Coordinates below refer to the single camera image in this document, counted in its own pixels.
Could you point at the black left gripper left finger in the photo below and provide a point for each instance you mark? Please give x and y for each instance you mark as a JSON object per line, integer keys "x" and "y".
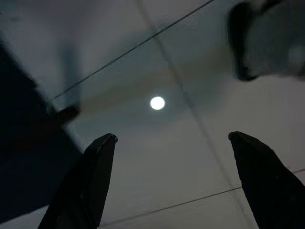
{"x": 85, "y": 186}

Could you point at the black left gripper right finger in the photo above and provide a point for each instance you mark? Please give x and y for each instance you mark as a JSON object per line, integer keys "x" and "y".
{"x": 264, "y": 181}

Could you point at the dark furniture panel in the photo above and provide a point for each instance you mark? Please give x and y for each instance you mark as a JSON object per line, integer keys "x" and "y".
{"x": 21, "y": 143}

